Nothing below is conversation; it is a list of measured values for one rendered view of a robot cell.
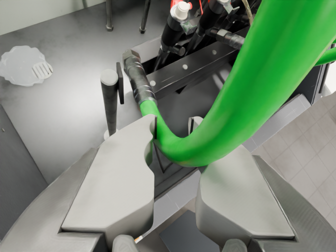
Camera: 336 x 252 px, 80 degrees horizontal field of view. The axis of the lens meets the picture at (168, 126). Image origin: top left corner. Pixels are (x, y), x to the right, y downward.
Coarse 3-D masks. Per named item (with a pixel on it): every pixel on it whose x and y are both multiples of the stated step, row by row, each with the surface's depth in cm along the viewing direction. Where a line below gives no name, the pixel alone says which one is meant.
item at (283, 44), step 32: (288, 0) 3; (320, 0) 3; (256, 32) 4; (288, 32) 3; (320, 32) 3; (256, 64) 4; (288, 64) 4; (224, 96) 5; (256, 96) 4; (288, 96) 4; (160, 128) 14; (224, 128) 5; (256, 128) 5; (192, 160) 8
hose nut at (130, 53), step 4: (124, 52) 23; (128, 52) 23; (132, 52) 23; (136, 52) 24; (124, 56) 23; (128, 56) 22; (132, 56) 22; (136, 56) 23; (124, 60) 22; (140, 60) 23; (124, 68) 23
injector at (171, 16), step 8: (168, 16) 28; (168, 24) 29; (176, 24) 28; (168, 32) 30; (176, 32) 29; (160, 40) 34; (168, 40) 31; (176, 40) 31; (160, 48) 35; (168, 48) 33; (176, 48) 32; (184, 48) 32; (160, 56) 37; (160, 64) 39
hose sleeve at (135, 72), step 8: (128, 64) 21; (136, 64) 21; (128, 72) 21; (136, 72) 20; (144, 72) 21; (136, 80) 19; (144, 80) 19; (136, 88) 18; (144, 88) 18; (136, 96) 18; (144, 96) 17; (152, 96) 17; (136, 104) 18
